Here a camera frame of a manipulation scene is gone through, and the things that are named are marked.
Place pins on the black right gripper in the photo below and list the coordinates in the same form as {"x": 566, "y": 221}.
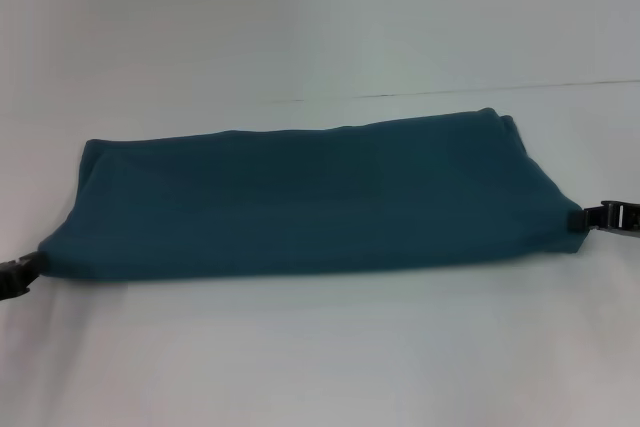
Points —
{"x": 620, "y": 222}

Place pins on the blue t-shirt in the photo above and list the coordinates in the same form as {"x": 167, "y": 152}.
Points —
{"x": 300, "y": 197}

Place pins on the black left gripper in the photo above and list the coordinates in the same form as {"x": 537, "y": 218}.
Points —
{"x": 7, "y": 284}

